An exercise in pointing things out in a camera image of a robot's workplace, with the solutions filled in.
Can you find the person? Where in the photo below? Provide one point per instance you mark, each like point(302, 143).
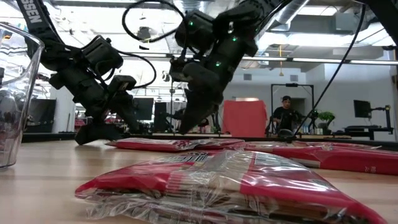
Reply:
point(284, 116)

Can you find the black computer monitor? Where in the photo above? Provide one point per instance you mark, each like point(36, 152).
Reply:
point(144, 109)

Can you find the green potted plant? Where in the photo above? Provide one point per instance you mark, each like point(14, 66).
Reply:
point(326, 116)

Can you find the clear plastic container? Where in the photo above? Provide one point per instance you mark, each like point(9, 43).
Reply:
point(18, 124)

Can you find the black computer tower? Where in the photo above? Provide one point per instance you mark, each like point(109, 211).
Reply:
point(160, 116)

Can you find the red cloth panel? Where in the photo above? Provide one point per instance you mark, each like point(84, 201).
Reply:
point(244, 118)

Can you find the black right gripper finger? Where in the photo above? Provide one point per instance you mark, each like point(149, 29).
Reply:
point(196, 115)
point(217, 112)

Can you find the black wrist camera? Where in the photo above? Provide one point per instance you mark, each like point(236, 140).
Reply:
point(178, 70)
point(121, 83)

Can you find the silver ventilation duct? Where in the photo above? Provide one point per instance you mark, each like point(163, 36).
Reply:
point(289, 12)

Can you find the red popcorn bag clear wrap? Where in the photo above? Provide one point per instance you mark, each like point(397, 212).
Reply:
point(342, 144)
point(248, 186)
point(161, 145)
point(342, 161)

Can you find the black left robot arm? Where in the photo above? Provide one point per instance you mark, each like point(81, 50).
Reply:
point(35, 18)

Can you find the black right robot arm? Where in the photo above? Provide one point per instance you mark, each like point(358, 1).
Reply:
point(245, 18)

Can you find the black rig frame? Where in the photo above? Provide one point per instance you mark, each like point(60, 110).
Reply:
point(292, 84)

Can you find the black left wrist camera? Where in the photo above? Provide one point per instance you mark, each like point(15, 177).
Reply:
point(121, 83)

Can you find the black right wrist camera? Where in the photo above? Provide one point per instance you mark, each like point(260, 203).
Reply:
point(178, 70)

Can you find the long ceiling light bar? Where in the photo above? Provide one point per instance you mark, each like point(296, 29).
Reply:
point(311, 59)

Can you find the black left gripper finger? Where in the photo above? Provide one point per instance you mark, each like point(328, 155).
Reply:
point(96, 133)
point(126, 113)

